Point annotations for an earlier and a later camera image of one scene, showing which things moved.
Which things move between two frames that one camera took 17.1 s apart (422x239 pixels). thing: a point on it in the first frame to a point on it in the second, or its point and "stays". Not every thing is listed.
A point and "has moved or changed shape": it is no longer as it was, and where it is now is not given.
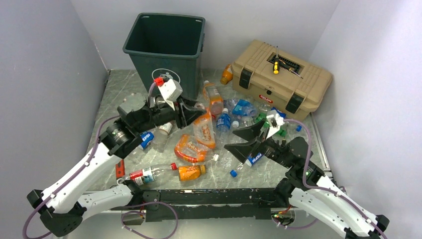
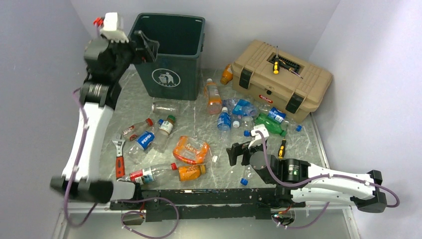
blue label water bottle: [223, 125] has moved or changed shape
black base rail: [253, 204] stays
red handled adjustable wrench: [120, 171] stays
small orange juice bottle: [190, 173] stays
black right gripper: [241, 151] to [237, 149]
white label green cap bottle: [160, 137] stays
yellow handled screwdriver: [276, 63] stays
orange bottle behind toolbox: [227, 74] stays
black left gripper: [189, 113] to [147, 54]
